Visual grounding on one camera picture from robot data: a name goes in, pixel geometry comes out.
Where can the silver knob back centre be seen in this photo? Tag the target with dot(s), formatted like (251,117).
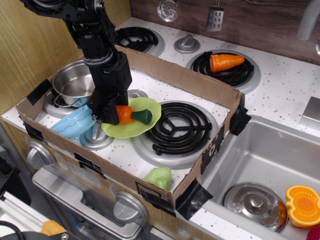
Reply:
(187,45)

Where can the silver oven door handle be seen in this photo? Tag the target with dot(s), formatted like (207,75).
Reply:
(94,225)

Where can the green toy broccoli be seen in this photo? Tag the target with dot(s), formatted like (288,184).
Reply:
(160,177)

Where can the back right black burner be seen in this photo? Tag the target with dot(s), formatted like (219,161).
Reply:
(245,77)

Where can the silver oven knob right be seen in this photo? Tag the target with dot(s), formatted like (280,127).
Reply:
(128,209)

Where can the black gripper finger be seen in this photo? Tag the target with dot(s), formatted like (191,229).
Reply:
(122,99)
(106,112)

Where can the silver oven knob left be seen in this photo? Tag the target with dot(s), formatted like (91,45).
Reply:
(39,156)

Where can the steel pot lid in sink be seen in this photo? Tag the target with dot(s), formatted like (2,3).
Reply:
(259,203)

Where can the silver faucet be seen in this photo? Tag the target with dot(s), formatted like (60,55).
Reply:
(308,20)

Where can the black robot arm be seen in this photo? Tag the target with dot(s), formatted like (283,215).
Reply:
(93,33)

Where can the orange toy carrot green top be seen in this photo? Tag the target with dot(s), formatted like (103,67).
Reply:
(126,115)

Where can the silver knob inside fence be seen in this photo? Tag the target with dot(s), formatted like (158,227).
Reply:
(95,138)

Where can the hanging metal strainer ladle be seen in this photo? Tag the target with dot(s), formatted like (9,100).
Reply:
(168,10)

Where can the silver sink basin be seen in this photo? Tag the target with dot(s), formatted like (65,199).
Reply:
(266,153)

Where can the silver oven knob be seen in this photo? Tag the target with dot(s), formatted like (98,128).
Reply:
(128,209)
(39,156)

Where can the light green plastic plate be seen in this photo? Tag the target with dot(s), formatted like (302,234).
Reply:
(135,128)

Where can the orange carrot piece on burner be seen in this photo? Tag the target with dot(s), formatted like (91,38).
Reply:
(221,62)

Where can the small steel pot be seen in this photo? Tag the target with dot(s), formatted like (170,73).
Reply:
(74,84)

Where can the back left black burner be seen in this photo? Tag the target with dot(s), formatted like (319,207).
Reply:
(140,39)

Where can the red toy fruit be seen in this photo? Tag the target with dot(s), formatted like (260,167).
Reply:
(314,233)

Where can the orange tag bottom left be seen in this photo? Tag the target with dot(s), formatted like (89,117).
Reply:
(51,228)

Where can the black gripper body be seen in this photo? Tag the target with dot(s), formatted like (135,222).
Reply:
(109,78)

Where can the light blue plastic bowl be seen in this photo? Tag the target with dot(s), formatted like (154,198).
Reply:
(75,123)

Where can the orange toy fruit half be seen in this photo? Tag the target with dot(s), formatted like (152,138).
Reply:
(303,206)

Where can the front right black burner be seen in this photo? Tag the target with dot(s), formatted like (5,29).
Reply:
(178,138)

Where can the brown cardboard fence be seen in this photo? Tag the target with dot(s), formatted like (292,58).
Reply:
(189,196)

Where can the hanging metal spatula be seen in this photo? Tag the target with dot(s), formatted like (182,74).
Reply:
(215,17)

